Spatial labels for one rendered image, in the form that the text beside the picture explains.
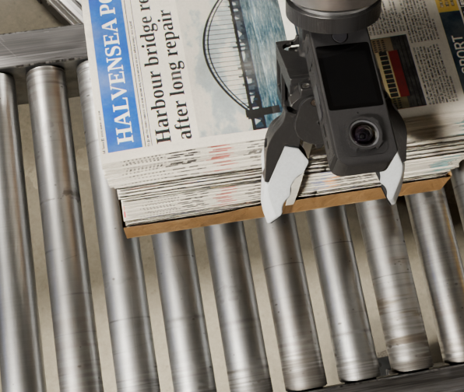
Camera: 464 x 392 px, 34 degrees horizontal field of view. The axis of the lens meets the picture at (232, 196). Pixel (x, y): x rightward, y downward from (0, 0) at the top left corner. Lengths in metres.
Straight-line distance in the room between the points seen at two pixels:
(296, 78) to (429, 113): 0.16
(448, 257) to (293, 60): 0.41
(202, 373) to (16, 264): 0.25
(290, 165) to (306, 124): 0.04
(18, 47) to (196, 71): 0.37
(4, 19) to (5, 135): 1.02
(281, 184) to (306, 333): 0.30
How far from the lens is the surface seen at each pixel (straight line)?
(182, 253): 0.90
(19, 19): 1.96
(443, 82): 0.72
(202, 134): 0.66
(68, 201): 0.93
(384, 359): 1.73
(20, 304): 0.91
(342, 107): 0.54
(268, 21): 0.73
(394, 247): 0.93
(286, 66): 0.61
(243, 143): 0.67
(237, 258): 0.90
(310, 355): 0.90
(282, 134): 0.60
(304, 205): 0.86
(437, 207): 0.96
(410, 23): 0.75
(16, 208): 0.94
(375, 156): 0.52
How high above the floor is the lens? 1.68
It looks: 75 degrees down
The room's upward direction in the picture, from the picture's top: 10 degrees clockwise
